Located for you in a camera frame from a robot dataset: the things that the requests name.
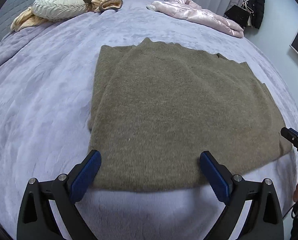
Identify olive knit sweater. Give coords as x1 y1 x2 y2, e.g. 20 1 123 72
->
88 38 292 192

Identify beige fleece garment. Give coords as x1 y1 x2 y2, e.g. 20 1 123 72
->
10 0 123 32

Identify lavender plush bed blanket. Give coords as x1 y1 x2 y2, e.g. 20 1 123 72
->
0 0 298 239

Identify cream pleated round pillow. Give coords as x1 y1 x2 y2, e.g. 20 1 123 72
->
31 0 87 21

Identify black hanging clothes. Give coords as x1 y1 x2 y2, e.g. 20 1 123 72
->
224 0 265 29

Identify pink satin puffer jacket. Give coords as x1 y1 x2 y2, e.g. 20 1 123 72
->
146 0 244 38

